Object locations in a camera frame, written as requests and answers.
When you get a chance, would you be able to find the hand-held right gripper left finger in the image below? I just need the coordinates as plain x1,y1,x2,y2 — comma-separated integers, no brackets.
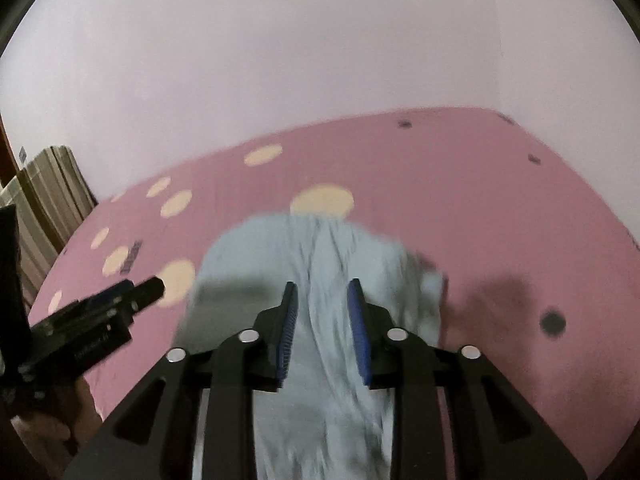
62,281,299,480

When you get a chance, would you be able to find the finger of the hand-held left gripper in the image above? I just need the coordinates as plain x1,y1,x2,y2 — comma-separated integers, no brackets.
75,276,167,317

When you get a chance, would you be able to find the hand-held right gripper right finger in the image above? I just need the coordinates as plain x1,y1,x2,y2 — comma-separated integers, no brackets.
346,278,587,480

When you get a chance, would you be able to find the person's left hand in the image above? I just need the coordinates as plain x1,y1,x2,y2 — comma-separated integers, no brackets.
7,375,103,466

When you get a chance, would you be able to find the green striped cushion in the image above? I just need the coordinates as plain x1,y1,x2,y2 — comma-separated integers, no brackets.
0,179,69,311

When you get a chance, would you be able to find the striped curtain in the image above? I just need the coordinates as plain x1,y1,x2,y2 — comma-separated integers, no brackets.
17,145,99,261

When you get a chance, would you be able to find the light blue puffer jacket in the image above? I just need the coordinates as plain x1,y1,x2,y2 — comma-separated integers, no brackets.
177,212,449,480

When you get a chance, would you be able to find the pink dotted bed sheet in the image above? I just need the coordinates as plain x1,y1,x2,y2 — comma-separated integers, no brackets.
27,106,640,480

